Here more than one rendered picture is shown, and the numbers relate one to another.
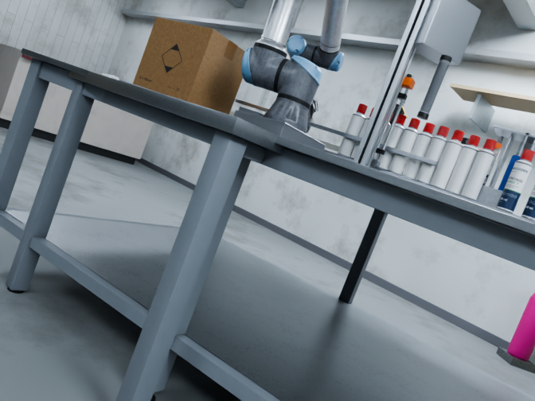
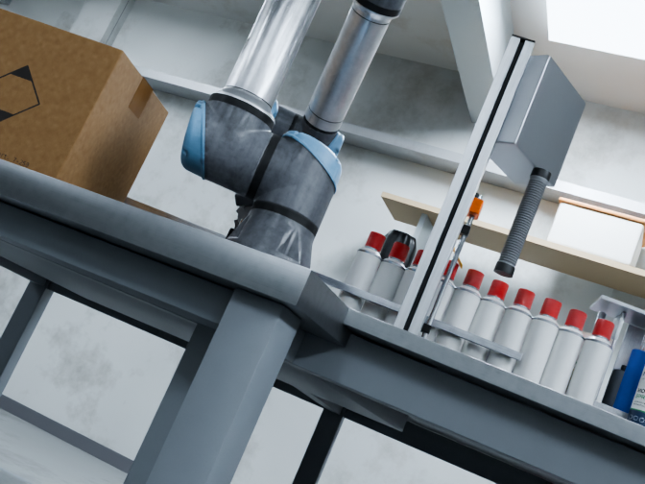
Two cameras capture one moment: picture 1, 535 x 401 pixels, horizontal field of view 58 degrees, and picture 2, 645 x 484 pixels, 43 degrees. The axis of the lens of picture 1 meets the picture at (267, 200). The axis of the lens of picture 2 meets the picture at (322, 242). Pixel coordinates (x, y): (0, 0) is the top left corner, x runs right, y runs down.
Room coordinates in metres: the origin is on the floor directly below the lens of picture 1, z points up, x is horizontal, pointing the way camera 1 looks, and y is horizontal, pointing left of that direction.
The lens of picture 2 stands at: (0.35, 0.38, 0.69)
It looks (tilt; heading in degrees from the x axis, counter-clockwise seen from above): 12 degrees up; 342
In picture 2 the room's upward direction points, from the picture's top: 24 degrees clockwise
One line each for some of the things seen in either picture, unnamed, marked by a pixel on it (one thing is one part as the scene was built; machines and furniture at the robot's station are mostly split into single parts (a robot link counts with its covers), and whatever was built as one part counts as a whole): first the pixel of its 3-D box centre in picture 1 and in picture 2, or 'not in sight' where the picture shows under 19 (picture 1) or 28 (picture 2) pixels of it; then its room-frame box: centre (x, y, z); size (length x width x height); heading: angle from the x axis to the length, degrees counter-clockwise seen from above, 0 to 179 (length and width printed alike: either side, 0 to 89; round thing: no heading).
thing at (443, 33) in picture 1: (442, 28); (529, 121); (1.65, -0.34, 1.38); 0.17 x 0.10 x 0.19; 115
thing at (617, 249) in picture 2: not in sight; (595, 242); (3.76, -2.11, 2.12); 0.45 x 0.38 x 0.25; 49
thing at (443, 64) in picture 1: (434, 87); (522, 222); (1.60, -0.38, 1.18); 0.04 x 0.04 x 0.21
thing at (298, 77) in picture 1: (299, 80); (297, 180); (1.62, 0.04, 1.05); 0.13 x 0.12 x 0.14; 76
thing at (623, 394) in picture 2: (507, 180); (627, 392); (1.58, -0.70, 0.98); 0.03 x 0.03 x 0.17
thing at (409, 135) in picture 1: (404, 146); (457, 320); (1.71, -0.38, 0.98); 0.05 x 0.05 x 0.20
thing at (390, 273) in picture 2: (366, 135); (382, 291); (1.80, -0.25, 0.98); 0.05 x 0.05 x 0.20
